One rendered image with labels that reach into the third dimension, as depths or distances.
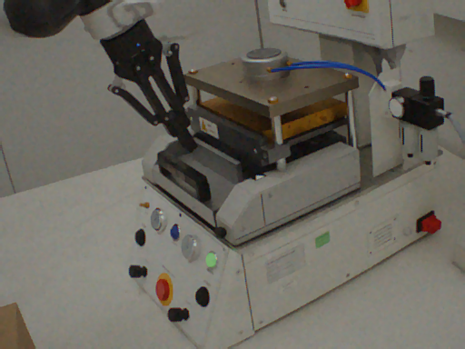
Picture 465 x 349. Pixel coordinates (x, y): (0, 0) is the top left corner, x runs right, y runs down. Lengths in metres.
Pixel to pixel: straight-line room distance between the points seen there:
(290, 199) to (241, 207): 0.08
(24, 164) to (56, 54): 0.48
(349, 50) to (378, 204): 0.28
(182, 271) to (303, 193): 0.25
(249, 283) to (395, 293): 0.28
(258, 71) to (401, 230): 0.40
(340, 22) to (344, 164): 0.25
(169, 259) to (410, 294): 0.43
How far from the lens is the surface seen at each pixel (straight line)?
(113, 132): 2.59
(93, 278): 1.24
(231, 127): 0.98
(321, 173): 0.95
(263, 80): 1.01
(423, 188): 1.15
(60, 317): 1.16
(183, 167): 0.98
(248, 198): 0.89
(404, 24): 1.01
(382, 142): 1.04
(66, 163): 2.60
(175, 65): 0.94
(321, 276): 1.03
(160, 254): 1.09
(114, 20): 0.86
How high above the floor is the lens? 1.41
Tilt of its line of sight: 26 degrees down
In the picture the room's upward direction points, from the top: 8 degrees counter-clockwise
